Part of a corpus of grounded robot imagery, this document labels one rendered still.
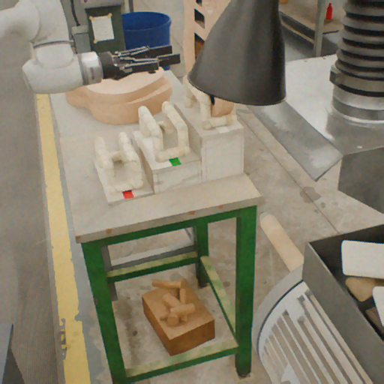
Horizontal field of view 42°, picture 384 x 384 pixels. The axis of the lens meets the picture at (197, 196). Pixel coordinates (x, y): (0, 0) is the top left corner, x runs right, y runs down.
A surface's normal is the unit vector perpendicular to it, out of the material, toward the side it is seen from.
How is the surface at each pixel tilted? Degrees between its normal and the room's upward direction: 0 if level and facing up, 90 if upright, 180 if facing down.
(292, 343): 23
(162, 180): 90
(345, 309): 90
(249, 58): 70
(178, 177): 90
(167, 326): 0
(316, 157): 38
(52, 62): 59
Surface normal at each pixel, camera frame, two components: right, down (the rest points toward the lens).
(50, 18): 0.75, 0.00
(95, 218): -0.04, -0.81
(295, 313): -0.72, -0.42
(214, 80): -0.47, 0.11
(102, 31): 0.25, 0.54
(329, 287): -0.96, 0.20
